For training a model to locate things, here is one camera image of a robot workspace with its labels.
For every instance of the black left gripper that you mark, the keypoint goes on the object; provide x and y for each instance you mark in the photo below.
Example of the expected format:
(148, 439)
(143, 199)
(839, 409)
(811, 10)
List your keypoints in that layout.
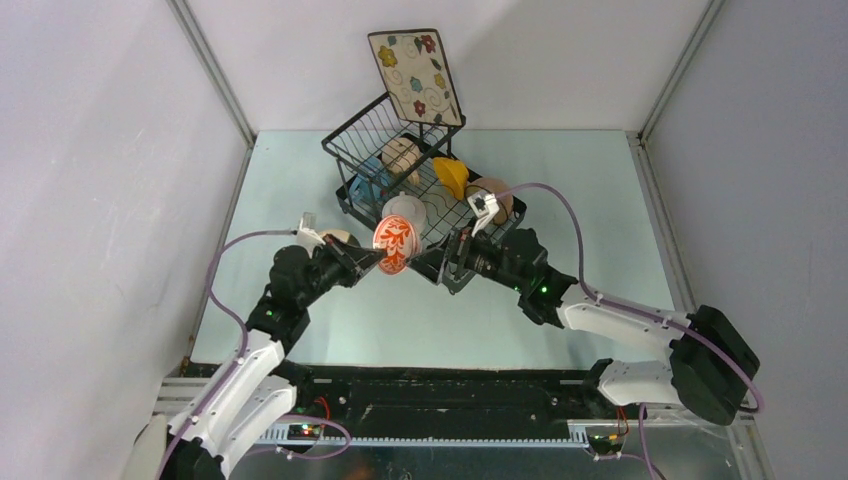
(363, 258)

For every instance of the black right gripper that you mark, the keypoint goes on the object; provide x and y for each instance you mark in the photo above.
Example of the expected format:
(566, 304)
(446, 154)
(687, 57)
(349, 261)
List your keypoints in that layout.
(459, 247)

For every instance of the beige saucer plate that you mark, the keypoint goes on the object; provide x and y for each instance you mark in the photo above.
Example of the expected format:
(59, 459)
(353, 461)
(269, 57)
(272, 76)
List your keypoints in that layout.
(340, 235)

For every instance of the orange patterned white bowl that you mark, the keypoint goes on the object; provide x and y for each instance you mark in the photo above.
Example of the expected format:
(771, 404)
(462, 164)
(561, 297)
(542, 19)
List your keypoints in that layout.
(399, 239)

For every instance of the white two-handled soup bowl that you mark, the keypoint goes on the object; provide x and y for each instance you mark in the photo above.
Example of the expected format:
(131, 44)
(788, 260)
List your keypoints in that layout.
(409, 207)

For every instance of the blue floral mug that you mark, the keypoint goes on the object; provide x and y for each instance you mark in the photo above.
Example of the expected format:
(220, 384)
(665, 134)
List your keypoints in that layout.
(373, 186)

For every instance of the yellow orange bowl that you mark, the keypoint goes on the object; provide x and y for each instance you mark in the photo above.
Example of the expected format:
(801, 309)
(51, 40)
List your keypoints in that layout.
(453, 175)

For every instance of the tan bowl with dark rim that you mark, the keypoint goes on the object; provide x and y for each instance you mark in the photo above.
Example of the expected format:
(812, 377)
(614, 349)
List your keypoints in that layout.
(495, 186)

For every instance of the beige ceramic mug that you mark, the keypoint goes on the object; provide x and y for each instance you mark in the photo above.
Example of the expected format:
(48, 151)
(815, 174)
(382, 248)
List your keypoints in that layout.
(400, 155)

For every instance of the square floral ceramic plate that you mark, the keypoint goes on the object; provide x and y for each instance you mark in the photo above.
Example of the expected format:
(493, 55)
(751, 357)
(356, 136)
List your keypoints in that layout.
(414, 69)

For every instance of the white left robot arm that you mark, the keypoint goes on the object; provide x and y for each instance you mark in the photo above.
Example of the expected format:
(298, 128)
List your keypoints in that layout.
(209, 436)

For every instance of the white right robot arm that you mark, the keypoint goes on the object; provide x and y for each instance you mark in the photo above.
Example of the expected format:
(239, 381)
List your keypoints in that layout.
(697, 361)

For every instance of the left electronics board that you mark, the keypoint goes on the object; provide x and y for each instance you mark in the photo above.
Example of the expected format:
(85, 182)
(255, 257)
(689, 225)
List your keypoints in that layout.
(304, 432)

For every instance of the electronics board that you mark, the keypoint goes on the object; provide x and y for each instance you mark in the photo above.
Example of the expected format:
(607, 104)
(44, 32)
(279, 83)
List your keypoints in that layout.
(304, 432)
(606, 446)

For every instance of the right electronics board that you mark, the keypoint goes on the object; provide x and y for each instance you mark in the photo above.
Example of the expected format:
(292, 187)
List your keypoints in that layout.
(606, 446)

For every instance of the black wire dish rack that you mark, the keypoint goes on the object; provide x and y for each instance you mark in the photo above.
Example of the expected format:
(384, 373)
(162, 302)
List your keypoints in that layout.
(365, 134)

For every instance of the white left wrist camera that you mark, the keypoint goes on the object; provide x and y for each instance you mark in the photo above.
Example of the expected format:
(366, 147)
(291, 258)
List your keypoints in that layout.
(306, 235)

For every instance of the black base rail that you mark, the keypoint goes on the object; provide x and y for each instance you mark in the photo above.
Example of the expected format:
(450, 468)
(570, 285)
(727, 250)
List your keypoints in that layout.
(394, 404)

